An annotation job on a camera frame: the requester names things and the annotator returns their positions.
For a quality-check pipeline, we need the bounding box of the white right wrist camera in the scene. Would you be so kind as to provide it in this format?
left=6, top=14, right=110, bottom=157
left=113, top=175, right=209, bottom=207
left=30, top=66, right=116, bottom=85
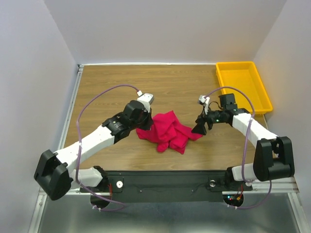
left=198, top=95, right=210, bottom=115

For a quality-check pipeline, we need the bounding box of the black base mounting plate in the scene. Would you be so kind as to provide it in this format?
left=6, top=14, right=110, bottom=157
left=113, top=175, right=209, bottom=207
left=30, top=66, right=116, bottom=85
left=91, top=170, right=252, bottom=203

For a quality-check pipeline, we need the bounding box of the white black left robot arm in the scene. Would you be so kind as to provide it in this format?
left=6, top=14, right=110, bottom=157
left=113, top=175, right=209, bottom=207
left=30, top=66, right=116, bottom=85
left=34, top=94, right=154, bottom=200

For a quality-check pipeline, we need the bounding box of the yellow plastic tray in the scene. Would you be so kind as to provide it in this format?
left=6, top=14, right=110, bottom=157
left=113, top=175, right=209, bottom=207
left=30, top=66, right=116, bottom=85
left=216, top=61, right=273, bottom=115

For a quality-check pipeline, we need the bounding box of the aluminium frame rail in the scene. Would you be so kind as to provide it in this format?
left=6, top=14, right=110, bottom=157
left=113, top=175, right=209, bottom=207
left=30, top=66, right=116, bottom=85
left=38, top=176, right=301, bottom=196

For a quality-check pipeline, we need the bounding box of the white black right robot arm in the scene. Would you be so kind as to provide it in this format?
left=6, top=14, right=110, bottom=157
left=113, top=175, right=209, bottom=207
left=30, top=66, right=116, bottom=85
left=192, top=94, right=295, bottom=189

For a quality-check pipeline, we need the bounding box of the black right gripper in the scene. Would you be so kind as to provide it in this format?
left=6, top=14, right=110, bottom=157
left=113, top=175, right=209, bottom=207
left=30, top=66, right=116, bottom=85
left=190, top=105, right=225, bottom=135

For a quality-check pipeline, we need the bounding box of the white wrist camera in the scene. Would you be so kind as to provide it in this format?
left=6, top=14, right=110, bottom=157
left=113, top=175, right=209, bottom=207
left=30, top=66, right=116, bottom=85
left=137, top=93, right=154, bottom=108
left=198, top=95, right=210, bottom=115

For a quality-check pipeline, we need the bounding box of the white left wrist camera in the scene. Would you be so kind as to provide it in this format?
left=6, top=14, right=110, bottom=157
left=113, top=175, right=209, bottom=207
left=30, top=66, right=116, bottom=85
left=137, top=93, right=154, bottom=108

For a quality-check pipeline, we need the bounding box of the pink red t shirt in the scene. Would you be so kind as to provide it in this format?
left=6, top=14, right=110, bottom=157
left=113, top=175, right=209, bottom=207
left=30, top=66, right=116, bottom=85
left=136, top=111, right=202, bottom=154

